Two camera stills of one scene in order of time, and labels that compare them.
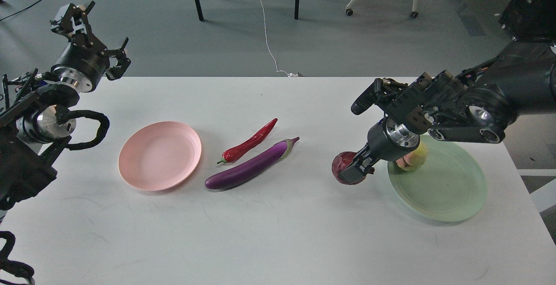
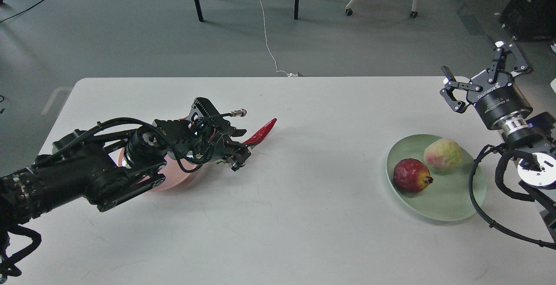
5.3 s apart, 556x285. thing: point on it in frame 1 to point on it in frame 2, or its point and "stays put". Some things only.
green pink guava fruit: [414, 159] to [443, 155]
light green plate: [450, 186] stays put
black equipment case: [530, 14] stays put
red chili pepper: [239, 151] stays put
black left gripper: [83, 62] to [210, 133]
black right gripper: [388, 140] to [500, 102]
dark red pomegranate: [341, 160] to [412, 175]
